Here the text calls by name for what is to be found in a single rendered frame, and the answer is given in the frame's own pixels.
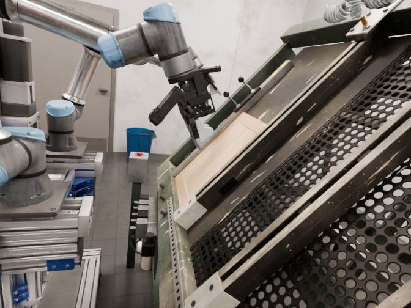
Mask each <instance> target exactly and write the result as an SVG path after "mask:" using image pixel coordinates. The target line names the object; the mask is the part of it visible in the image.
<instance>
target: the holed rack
mask: <svg viewBox="0 0 411 308"><path fill-rule="evenodd" d="M167 207H168V222H169V236H170V244H171V259H172V274H173V282H174V296H175V305H176V308H185V304H184V298H183V288H182V279H181V273H180V263H179V253H178V248H177V238H176V228H175V222H174V212H173V207H172V197H170V198H169V199H168V200H167Z"/></svg>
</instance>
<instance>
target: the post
mask: <svg viewBox="0 0 411 308"><path fill-rule="evenodd" d="M140 194H141V183H132V191H131V208H130V224H129V233H128V249H127V266H126V267H127V268H134V266H135V254H136V252H135V251H134V250H133V248H132V246H131V244H130V233H131V230H130V226H134V225H135V223H134V222H131V219H137V216H132V213H137V212H138V210H134V209H133V207H138V206H139V204H134V201H139V197H140ZM131 243H132V245H133V247H134V248H135V249H136V243H135V240H134V239H131Z"/></svg>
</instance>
